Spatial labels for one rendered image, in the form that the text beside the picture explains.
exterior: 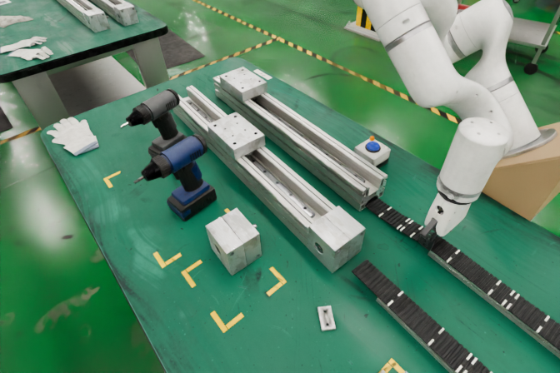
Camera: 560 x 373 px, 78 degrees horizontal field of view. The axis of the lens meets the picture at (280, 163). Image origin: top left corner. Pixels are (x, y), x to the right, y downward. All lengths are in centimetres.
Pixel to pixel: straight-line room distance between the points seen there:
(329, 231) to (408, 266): 22
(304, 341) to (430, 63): 60
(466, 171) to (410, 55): 24
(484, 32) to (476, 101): 39
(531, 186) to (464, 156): 40
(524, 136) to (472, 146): 48
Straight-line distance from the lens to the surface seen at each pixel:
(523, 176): 109
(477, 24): 113
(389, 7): 70
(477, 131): 71
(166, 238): 99
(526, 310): 94
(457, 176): 74
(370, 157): 108
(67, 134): 146
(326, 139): 109
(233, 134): 106
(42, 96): 232
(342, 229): 84
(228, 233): 84
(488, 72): 114
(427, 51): 69
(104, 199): 116
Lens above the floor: 154
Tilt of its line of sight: 42 degrees down
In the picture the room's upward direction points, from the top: 2 degrees counter-clockwise
